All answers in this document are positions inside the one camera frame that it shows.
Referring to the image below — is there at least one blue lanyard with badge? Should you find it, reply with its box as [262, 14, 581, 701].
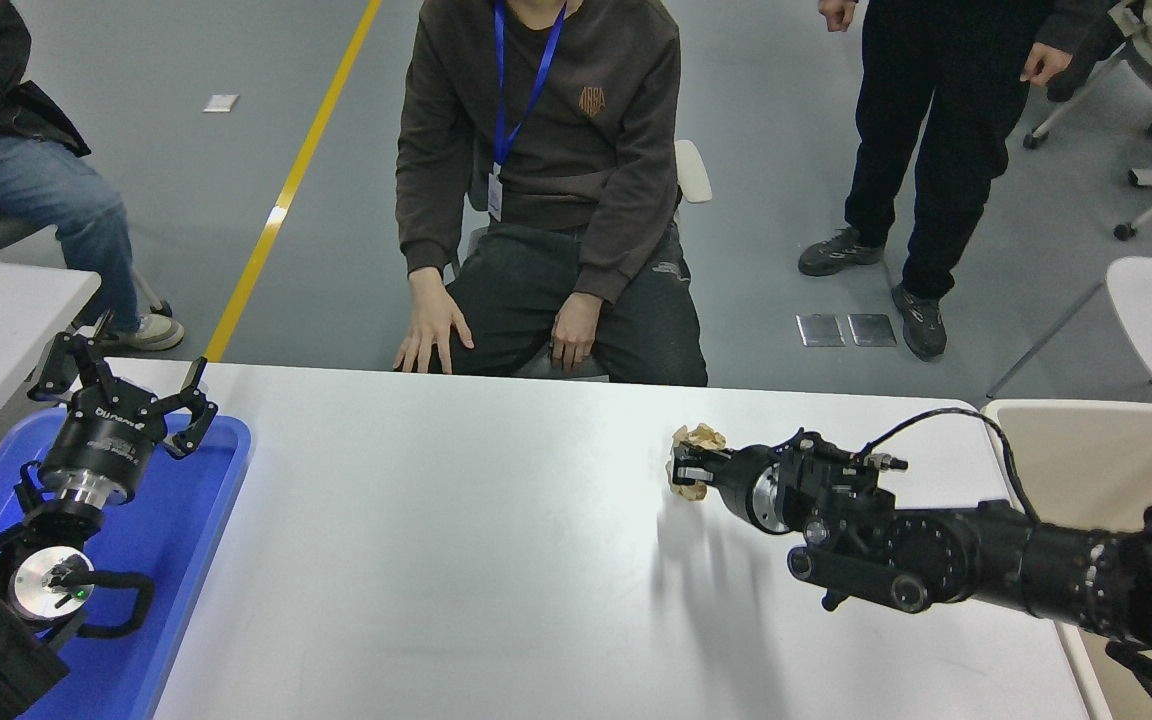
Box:
[487, 0, 569, 223]

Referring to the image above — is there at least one standing person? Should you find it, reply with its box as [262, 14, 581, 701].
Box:
[798, 0, 1077, 361]

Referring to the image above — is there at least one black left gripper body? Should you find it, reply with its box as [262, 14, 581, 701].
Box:
[39, 392, 169, 498]

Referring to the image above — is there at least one standing person's left hand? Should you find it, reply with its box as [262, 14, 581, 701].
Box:
[1021, 42, 1074, 86]

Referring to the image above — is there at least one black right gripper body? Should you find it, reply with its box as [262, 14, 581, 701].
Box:
[721, 445, 777, 531]

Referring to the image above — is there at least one lanyard person's right hand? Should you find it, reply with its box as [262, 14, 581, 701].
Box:
[395, 267, 475, 376]

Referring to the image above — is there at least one seated person in jeans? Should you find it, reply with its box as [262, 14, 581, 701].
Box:
[0, 0, 187, 353]

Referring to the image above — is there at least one lanyard person's left hand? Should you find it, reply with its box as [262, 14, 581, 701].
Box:
[551, 293, 605, 376]

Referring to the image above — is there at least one large pale bin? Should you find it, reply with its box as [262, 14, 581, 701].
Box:
[981, 400, 1152, 720]

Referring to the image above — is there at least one dark jacket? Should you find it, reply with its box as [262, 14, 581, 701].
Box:
[1044, 0, 1129, 104]

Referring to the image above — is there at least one seated person with lanyard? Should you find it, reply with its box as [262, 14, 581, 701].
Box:
[394, 0, 709, 387]

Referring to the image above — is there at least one blue plastic tray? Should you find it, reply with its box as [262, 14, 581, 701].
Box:
[0, 408, 252, 720]

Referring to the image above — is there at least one tan paper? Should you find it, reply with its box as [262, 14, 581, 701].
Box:
[669, 423, 727, 501]

